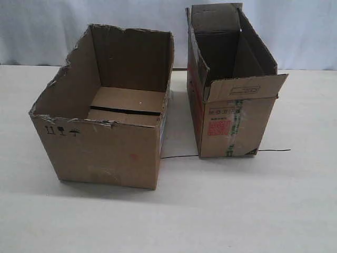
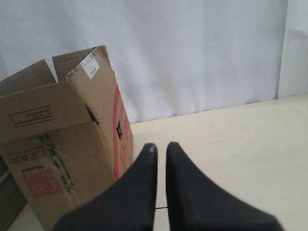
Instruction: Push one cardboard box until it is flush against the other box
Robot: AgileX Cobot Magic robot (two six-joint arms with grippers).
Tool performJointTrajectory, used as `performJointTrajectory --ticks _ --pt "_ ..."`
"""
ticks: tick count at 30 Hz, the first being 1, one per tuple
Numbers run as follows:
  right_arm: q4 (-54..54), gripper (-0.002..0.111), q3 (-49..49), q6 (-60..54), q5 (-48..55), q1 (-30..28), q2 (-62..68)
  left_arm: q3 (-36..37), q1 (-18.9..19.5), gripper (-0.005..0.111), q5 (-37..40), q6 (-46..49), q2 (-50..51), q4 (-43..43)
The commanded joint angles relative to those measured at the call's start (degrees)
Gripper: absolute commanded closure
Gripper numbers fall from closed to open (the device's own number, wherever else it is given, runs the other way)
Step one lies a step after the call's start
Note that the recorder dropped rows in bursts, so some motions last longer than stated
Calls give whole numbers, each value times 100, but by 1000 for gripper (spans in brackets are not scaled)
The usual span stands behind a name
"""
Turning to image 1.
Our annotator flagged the wide cardboard box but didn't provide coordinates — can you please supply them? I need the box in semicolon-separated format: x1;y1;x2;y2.
29;24;174;189

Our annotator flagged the tall narrow cardboard box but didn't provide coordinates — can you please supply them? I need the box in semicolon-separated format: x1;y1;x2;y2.
186;3;287;158

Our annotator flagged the thin black line marker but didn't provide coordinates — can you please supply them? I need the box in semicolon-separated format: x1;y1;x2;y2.
161;149;291;160

